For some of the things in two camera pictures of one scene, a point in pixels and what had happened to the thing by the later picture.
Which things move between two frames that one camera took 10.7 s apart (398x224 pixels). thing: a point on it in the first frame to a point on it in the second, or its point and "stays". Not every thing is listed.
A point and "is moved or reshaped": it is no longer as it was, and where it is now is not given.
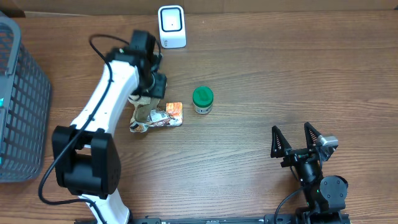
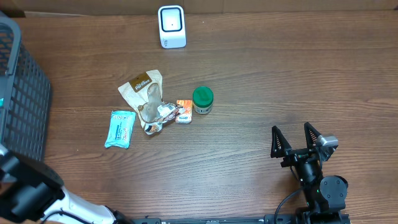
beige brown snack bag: x=157 y=117 is moved or reshaped
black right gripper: x=294 y=155 stays
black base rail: x=302 y=218 stays
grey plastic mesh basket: x=25 y=107 stays
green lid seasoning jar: x=203 y=99 stays
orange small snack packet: x=175 y=109 to x=187 y=116
